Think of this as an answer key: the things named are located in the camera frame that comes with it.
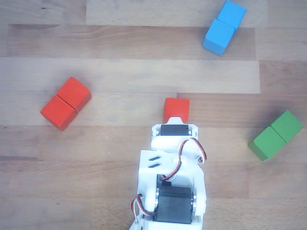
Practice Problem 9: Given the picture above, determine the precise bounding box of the small red cube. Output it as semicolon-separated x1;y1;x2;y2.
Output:
163;97;190;123

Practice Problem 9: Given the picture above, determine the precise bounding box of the long green block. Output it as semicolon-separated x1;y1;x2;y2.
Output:
248;109;304;161

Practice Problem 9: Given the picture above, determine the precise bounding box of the long red block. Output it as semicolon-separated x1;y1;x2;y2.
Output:
40;76;93;131

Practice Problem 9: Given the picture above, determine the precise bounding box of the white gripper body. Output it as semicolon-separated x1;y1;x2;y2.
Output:
165;116;187;126

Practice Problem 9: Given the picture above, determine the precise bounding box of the base servo cable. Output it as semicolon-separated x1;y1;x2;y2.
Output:
130;194;145;223

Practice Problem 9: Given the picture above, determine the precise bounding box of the long blue block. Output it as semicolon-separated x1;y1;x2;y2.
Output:
202;0;248;57

